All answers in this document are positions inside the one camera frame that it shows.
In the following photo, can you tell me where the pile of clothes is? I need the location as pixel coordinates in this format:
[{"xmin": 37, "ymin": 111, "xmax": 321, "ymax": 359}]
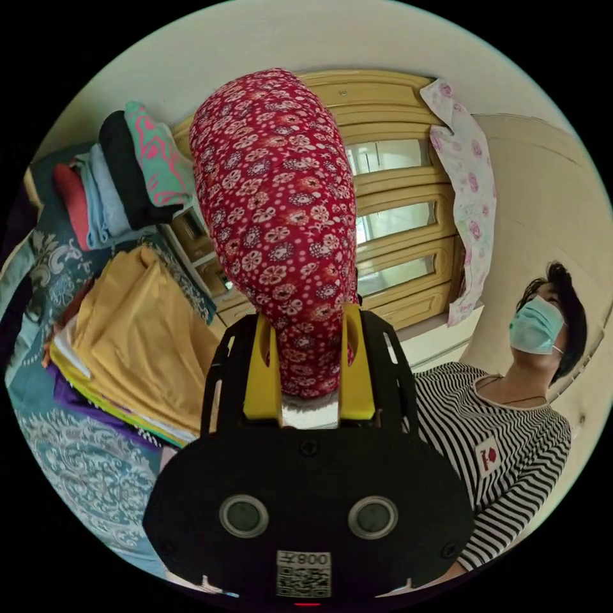
[
  {"xmin": 52, "ymin": 101, "xmax": 196, "ymax": 252},
  {"xmin": 43, "ymin": 245, "xmax": 222, "ymax": 449}
]

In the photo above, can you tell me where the yellow wooden cupboard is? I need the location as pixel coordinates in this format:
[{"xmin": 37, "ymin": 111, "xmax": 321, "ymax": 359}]
[{"xmin": 162, "ymin": 70, "xmax": 466, "ymax": 331}]

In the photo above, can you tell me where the red floral sleeveless jacket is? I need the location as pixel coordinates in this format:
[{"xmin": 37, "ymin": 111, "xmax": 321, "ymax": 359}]
[{"xmin": 189, "ymin": 68, "xmax": 359, "ymax": 399}]

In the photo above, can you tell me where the white pink floral cloth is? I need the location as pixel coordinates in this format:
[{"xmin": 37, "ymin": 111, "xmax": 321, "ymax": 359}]
[{"xmin": 419, "ymin": 78, "xmax": 497, "ymax": 328}]

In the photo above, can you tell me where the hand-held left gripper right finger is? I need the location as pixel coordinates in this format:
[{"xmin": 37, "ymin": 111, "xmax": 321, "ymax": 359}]
[{"xmin": 337, "ymin": 303, "xmax": 375, "ymax": 421}]

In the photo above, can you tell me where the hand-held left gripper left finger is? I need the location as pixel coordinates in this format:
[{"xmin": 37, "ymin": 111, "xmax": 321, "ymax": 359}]
[{"xmin": 243, "ymin": 312, "xmax": 284, "ymax": 420}]

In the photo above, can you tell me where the person's body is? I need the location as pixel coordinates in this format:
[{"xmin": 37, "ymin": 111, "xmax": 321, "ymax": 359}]
[{"xmin": 412, "ymin": 261, "xmax": 588, "ymax": 573}]

